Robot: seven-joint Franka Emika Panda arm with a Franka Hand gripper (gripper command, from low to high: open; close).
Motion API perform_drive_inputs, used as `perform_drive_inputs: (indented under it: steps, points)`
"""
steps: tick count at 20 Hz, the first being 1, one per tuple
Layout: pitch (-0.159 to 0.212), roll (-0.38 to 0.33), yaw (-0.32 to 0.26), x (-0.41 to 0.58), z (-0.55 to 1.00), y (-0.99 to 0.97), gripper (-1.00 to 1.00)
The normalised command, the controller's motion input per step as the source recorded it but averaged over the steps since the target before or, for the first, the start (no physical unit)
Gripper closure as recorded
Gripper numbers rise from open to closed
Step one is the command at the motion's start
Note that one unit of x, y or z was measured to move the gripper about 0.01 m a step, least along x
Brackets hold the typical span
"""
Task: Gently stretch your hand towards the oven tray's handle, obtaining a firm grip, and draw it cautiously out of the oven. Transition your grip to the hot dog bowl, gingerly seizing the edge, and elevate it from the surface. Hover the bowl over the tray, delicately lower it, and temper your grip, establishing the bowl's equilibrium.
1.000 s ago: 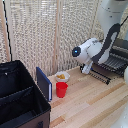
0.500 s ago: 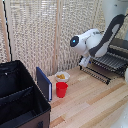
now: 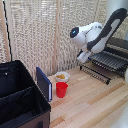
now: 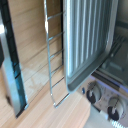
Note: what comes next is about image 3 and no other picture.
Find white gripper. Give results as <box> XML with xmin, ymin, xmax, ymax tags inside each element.
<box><xmin>76</xmin><ymin>49</ymin><xmax>92</xmax><ymax>65</ymax></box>

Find ribbed metal oven tray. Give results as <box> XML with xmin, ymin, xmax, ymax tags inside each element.
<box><xmin>89</xmin><ymin>51</ymin><xmax>128</xmax><ymax>73</ymax></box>

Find white bowl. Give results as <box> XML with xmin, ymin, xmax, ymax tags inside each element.
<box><xmin>54</xmin><ymin>71</ymin><xmax>71</xmax><ymax>84</ymax></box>

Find yellow food pieces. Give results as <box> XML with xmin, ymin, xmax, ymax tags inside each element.
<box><xmin>56</xmin><ymin>73</ymin><xmax>67</xmax><ymax>80</ymax></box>

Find red plastic cup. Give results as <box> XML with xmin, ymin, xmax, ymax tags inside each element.
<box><xmin>55</xmin><ymin>81</ymin><xmax>69</xmax><ymax>99</ymax></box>

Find blue flat book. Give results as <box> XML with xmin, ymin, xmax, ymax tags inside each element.
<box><xmin>35</xmin><ymin>66</ymin><xmax>54</xmax><ymax>103</ymax></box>

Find woven beige folding screen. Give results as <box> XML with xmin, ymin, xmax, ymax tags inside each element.
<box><xmin>0</xmin><ymin>0</ymin><xmax>128</xmax><ymax>81</ymax></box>

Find black fabric storage box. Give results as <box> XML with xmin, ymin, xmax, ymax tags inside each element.
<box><xmin>0</xmin><ymin>59</ymin><xmax>52</xmax><ymax>128</ymax></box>

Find thin black pole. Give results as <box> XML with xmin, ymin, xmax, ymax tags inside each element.
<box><xmin>1</xmin><ymin>0</ymin><xmax>13</xmax><ymax>63</ymax></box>

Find black wire dish rack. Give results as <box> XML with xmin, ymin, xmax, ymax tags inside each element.
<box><xmin>89</xmin><ymin>36</ymin><xmax>128</xmax><ymax>80</ymax></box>

